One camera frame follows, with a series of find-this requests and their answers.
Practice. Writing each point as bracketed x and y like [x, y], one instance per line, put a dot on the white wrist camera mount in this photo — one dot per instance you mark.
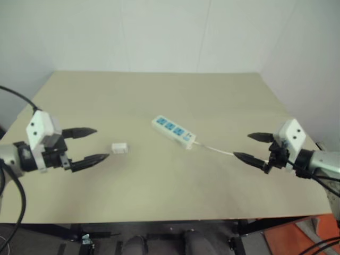
[38, 125]
[292, 132]

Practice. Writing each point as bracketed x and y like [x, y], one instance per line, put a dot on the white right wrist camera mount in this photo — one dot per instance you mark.
[292, 132]

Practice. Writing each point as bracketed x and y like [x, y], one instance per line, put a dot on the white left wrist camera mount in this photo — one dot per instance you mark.
[38, 125]

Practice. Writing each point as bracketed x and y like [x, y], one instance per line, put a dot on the white power strip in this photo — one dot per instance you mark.
[172, 130]

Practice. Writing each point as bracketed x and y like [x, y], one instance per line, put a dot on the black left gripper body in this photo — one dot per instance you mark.
[54, 159]

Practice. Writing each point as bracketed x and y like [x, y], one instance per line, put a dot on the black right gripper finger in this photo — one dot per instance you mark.
[261, 137]
[249, 159]

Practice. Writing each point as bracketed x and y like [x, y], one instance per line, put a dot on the orange floor mat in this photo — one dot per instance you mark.
[292, 239]

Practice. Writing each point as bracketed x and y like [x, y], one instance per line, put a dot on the dark rounded shape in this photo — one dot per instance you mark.
[136, 245]

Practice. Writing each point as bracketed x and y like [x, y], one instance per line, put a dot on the small white adapter block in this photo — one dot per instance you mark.
[119, 148]

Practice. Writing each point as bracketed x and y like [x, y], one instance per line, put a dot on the black metal table frame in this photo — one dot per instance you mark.
[159, 224]

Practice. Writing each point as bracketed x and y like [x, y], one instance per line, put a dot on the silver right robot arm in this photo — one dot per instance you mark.
[322, 160]

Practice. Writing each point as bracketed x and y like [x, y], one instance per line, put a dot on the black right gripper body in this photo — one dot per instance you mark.
[279, 156]

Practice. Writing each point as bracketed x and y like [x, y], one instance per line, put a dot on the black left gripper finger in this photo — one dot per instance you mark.
[79, 132]
[90, 161]

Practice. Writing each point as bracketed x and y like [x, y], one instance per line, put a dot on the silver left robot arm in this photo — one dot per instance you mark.
[10, 156]

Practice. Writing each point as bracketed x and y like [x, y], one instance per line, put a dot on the silver metal clamp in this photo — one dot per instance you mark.
[86, 239]

